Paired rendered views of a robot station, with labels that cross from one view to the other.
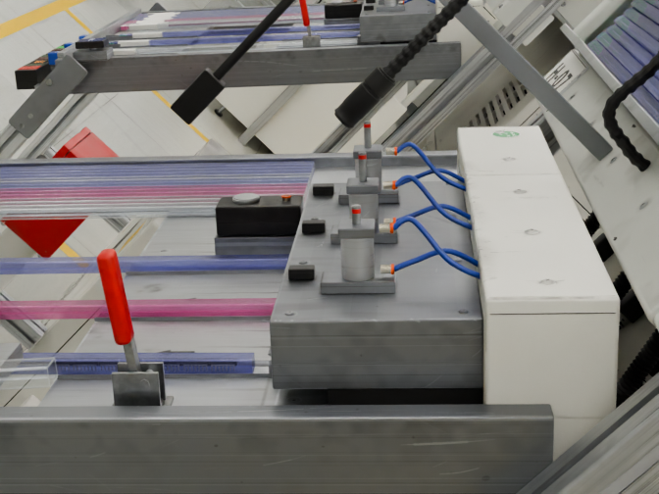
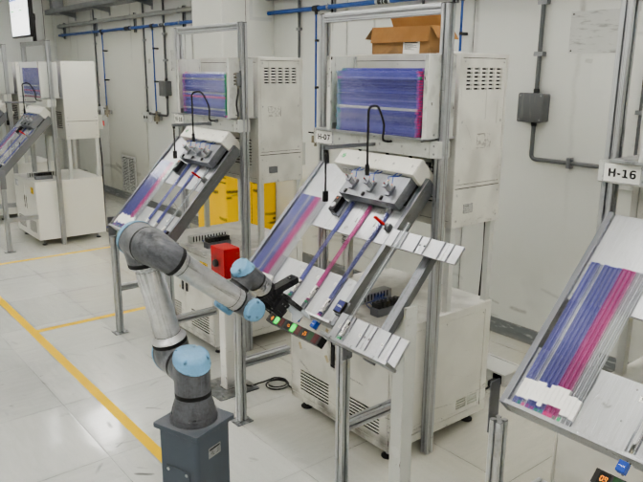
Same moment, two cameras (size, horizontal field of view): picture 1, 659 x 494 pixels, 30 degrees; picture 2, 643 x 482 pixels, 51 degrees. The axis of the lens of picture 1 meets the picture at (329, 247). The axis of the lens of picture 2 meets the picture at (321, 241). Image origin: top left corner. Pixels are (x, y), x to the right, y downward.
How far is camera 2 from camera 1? 2.09 m
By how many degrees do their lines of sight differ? 28
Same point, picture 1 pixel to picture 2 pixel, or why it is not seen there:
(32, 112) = not seen: hidden behind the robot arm
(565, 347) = (422, 170)
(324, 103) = (76, 203)
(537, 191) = (377, 158)
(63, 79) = not seen: hidden behind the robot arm
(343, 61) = (216, 176)
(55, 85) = not seen: hidden behind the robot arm
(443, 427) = (422, 192)
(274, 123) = (67, 227)
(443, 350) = (410, 186)
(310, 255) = (373, 195)
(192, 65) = (188, 213)
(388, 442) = (418, 200)
